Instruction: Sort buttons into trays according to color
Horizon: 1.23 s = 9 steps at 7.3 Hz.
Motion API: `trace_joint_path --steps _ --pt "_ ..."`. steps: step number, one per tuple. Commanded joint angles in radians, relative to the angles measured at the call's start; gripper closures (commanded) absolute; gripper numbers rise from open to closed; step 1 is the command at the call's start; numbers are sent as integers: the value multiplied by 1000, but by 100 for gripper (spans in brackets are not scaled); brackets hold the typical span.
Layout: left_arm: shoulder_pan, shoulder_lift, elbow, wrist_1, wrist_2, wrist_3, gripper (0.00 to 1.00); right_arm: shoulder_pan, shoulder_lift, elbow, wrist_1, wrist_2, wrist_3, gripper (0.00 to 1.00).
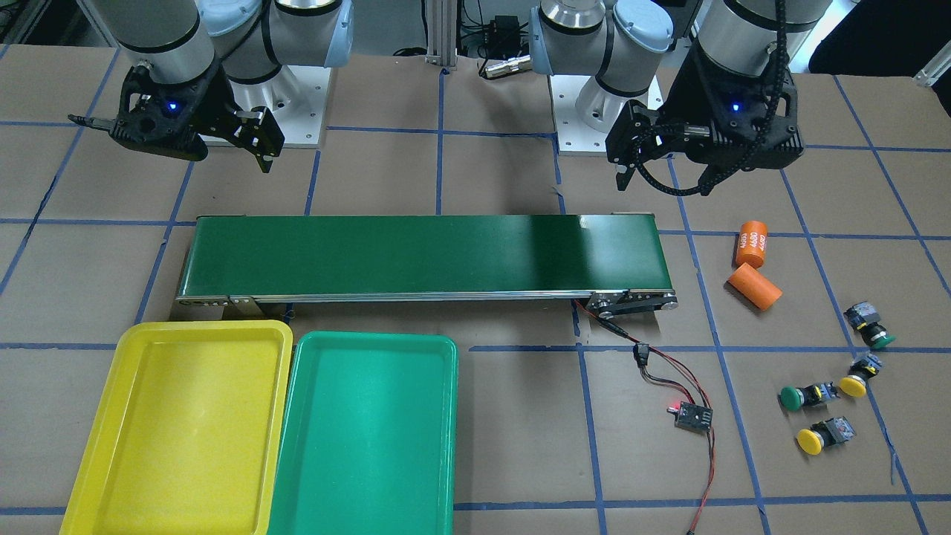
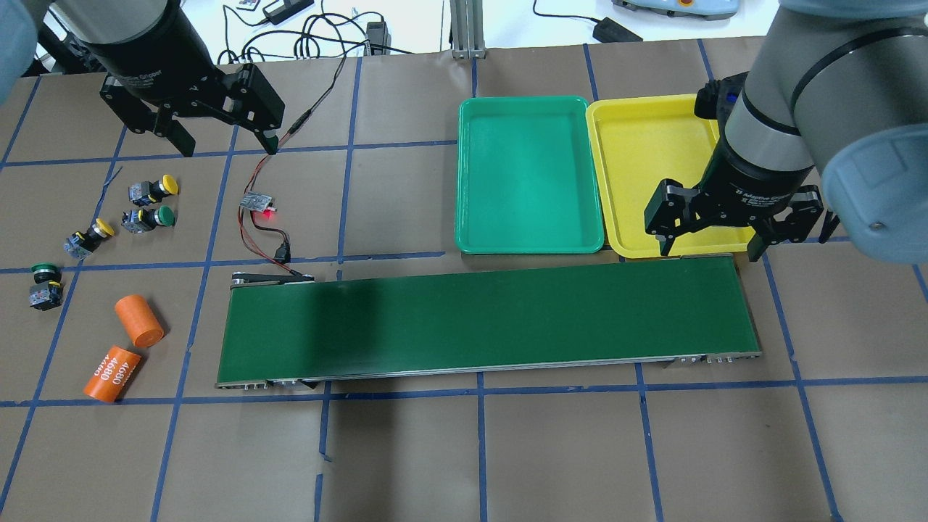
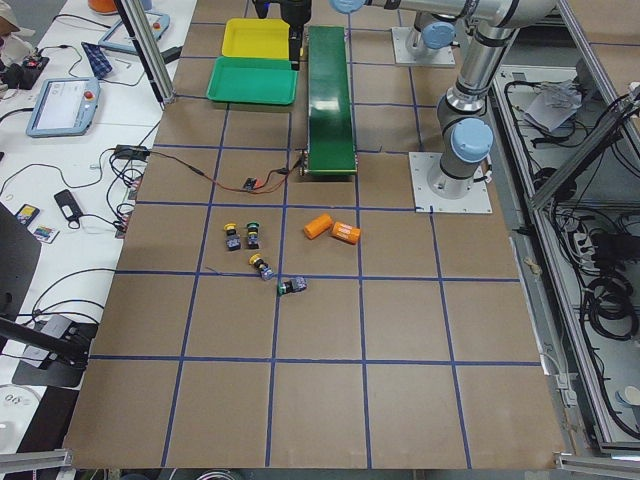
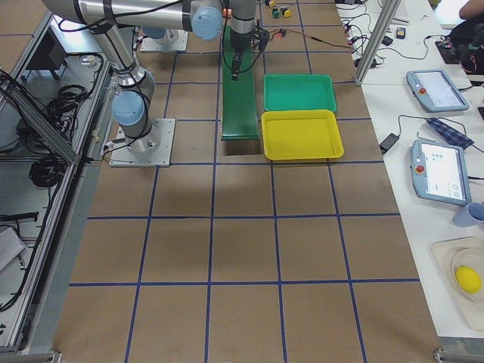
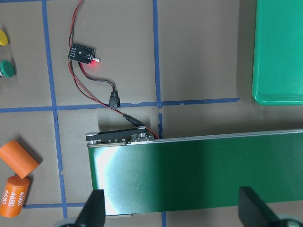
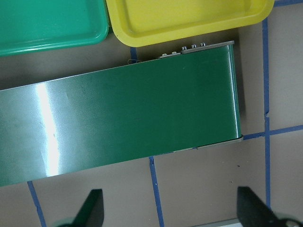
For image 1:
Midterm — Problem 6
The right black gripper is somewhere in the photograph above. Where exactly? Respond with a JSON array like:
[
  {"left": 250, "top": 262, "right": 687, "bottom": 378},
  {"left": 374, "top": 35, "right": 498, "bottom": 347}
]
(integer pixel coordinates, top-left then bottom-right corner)
[{"left": 68, "top": 63, "right": 285, "bottom": 173}]

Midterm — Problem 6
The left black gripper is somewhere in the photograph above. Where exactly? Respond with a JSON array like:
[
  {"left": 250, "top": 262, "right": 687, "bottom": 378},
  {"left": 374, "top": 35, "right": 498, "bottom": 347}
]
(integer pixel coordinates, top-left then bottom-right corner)
[{"left": 606, "top": 51, "right": 804, "bottom": 192}]

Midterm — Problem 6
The orange cylinder with 4680 print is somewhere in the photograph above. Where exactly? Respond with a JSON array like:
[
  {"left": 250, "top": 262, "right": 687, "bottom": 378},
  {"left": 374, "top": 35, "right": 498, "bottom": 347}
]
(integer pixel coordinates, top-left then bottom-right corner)
[{"left": 734, "top": 220, "right": 768, "bottom": 270}]

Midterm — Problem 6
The plain orange cylinder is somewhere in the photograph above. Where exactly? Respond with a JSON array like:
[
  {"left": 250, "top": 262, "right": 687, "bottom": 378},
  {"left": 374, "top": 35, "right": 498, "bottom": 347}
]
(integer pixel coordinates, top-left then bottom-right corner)
[{"left": 727, "top": 263, "right": 782, "bottom": 311}]

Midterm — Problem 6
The green push button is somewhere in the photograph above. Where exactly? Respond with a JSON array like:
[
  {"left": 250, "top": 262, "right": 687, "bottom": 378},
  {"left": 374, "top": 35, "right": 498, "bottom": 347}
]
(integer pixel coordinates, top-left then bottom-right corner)
[
  {"left": 777, "top": 382, "right": 841, "bottom": 412},
  {"left": 843, "top": 301, "right": 896, "bottom": 349}
]

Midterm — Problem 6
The yellow push button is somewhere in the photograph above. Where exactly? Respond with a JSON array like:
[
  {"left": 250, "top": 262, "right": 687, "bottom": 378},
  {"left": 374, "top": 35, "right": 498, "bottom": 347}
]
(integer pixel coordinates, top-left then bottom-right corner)
[
  {"left": 837, "top": 352, "right": 883, "bottom": 398},
  {"left": 795, "top": 417, "right": 856, "bottom": 455}
]

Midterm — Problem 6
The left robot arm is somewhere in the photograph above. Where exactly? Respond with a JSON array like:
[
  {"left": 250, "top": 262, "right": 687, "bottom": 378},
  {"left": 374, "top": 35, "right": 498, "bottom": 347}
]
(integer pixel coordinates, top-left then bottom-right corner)
[{"left": 528, "top": 1, "right": 829, "bottom": 197}]

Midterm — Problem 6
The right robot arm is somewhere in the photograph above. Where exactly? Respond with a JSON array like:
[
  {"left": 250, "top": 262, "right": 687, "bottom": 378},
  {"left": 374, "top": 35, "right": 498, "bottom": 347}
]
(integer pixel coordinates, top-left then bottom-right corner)
[{"left": 69, "top": 1, "right": 354, "bottom": 173}]

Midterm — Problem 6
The green conveyor belt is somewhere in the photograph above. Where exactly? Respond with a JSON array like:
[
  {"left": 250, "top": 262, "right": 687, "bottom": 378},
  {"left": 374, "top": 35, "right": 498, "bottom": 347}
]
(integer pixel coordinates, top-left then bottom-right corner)
[{"left": 176, "top": 213, "right": 678, "bottom": 319}]

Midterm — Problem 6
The black power adapter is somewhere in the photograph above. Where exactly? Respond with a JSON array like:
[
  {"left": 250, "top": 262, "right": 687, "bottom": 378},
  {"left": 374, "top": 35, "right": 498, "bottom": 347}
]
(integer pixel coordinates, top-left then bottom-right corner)
[{"left": 485, "top": 15, "right": 521, "bottom": 58}]

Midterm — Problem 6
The black sensor circuit board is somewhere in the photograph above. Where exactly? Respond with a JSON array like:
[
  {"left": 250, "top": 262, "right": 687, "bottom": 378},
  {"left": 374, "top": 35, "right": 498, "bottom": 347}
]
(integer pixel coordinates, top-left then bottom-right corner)
[{"left": 668, "top": 401, "right": 713, "bottom": 433}]

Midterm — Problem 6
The yellow plastic tray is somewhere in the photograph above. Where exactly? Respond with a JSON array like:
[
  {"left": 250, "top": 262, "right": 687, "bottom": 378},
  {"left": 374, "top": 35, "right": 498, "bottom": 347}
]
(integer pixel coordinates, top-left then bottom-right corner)
[{"left": 60, "top": 320, "right": 294, "bottom": 534}]

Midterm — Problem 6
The green plastic tray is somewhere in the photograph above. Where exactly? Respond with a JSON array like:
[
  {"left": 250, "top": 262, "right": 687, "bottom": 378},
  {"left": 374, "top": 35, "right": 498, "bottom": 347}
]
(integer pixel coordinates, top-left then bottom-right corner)
[{"left": 268, "top": 331, "right": 458, "bottom": 534}]

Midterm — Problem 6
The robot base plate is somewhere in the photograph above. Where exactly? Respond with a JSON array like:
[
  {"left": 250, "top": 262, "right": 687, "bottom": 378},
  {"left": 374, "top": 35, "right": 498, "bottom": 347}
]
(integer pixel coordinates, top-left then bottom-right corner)
[
  {"left": 549, "top": 75, "right": 629, "bottom": 158},
  {"left": 230, "top": 65, "right": 333, "bottom": 148}
]

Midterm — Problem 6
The silver cable connector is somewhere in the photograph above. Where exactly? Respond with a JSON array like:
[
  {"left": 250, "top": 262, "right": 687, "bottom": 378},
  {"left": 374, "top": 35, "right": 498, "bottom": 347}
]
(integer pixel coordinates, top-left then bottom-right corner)
[{"left": 478, "top": 55, "right": 533, "bottom": 80}]

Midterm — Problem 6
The aluminium frame post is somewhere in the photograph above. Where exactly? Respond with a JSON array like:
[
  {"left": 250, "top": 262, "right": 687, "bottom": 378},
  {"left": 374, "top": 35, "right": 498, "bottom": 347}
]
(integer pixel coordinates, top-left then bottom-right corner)
[{"left": 422, "top": 1, "right": 461, "bottom": 71}]

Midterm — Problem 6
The red black wire cable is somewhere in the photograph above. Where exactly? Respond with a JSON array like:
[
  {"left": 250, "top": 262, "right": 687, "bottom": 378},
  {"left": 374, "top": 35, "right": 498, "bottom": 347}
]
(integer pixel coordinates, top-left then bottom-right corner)
[{"left": 571, "top": 298, "right": 718, "bottom": 535}]

